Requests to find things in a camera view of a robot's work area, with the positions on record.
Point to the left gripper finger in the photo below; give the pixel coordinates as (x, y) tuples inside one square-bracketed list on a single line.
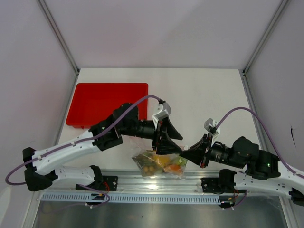
[(168, 147), (171, 130)]

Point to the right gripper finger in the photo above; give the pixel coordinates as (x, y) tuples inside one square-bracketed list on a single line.
[(194, 156), (201, 145)]

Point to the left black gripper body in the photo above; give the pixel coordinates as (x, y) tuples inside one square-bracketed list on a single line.
[(161, 130)]

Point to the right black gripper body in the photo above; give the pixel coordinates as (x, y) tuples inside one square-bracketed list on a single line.
[(207, 154)]

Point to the orange purple sweet potato slice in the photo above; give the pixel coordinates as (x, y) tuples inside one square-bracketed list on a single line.
[(175, 169)]

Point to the clear pink-dotted zip bag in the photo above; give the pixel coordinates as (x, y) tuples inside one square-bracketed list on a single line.
[(139, 147)]

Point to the bunch of tan longans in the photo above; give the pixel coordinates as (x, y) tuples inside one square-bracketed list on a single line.
[(147, 166)]

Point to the yellow potato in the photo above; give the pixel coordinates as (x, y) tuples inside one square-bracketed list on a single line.
[(162, 160)]

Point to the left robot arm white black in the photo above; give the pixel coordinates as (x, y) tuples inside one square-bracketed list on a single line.
[(45, 167)]

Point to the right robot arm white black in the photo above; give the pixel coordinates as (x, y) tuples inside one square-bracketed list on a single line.
[(258, 170)]

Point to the red plastic tray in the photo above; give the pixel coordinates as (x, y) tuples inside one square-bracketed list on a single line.
[(93, 102)]

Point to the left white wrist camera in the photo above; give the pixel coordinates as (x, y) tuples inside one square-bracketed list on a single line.
[(163, 110)]

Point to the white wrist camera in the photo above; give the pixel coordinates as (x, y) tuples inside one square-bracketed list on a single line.
[(163, 110), (213, 131)]

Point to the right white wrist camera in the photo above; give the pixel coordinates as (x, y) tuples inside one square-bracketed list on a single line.
[(213, 131)]

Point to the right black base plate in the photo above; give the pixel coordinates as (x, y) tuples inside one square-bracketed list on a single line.
[(219, 186)]

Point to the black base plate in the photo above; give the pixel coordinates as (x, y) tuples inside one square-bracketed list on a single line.
[(219, 186), (103, 183)]

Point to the aluminium mounting rail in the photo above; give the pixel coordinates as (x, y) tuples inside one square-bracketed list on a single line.
[(133, 181)]

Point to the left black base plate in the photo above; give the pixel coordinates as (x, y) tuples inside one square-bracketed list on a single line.
[(103, 183)]

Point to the slotted white cable duct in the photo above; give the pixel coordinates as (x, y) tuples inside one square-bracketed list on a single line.
[(132, 198)]

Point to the right aluminium frame post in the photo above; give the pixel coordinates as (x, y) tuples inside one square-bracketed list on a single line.
[(276, 17)]

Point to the aluminium frame post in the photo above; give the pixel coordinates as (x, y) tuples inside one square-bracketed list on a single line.
[(58, 35), (276, 17)]

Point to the left aluminium frame post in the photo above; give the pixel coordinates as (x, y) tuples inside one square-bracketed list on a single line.
[(58, 35)]

